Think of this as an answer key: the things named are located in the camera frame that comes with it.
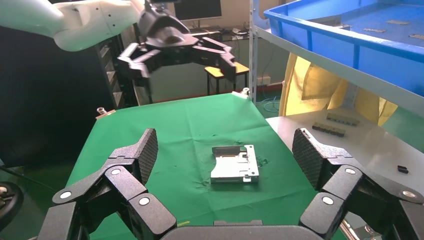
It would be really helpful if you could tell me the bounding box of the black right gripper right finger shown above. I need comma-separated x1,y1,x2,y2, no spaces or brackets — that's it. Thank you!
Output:
291,127,424,240

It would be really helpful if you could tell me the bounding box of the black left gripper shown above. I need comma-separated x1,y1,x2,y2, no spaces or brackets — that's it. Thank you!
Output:
116,0,239,88

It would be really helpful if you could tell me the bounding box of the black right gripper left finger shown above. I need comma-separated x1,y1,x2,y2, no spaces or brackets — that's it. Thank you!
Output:
36,128,178,240

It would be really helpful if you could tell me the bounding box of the silver sheet metal part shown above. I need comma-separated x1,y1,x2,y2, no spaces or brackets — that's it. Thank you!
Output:
309,15,353,30
210,144,260,185

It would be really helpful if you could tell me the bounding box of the grey metal link strip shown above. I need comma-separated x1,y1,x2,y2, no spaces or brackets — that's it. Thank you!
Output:
311,122,346,138
325,112,361,127

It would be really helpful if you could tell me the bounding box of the cluttered desk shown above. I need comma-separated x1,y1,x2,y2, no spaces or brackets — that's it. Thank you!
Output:
185,24,253,43

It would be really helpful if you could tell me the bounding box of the silver binder clip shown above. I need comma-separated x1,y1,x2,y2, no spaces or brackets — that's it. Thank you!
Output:
231,87,251,100
339,218,382,240
95,106,117,120

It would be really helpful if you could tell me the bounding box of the yellow seat stool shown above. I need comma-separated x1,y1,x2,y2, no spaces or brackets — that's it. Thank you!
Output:
203,61,250,97

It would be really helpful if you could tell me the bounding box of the black computer monitor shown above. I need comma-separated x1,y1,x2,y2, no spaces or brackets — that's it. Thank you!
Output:
173,0,223,22

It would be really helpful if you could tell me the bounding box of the black storage rack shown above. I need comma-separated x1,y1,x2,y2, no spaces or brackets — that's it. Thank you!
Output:
94,33,142,110

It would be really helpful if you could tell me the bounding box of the green table cloth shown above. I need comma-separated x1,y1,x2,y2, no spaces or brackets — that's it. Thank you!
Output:
65,92,347,240

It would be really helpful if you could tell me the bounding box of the black backdrop panel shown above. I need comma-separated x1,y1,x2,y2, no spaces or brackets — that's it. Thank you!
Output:
0,26,115,168

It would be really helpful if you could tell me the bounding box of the black round device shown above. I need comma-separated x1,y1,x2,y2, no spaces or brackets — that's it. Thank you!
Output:
0,181,25,233

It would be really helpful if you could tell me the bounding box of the blue plastic bin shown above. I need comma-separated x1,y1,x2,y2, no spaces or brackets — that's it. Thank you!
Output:
263,0,424,98

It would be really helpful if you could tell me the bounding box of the white shelf upright post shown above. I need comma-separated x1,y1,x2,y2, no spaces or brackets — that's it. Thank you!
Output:
249,0,260,104

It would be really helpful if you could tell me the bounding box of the black cable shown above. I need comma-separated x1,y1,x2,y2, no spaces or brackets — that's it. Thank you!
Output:
0,164,59,194

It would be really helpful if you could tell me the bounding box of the blue cable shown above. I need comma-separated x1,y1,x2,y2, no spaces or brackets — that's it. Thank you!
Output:
259,96,282,114

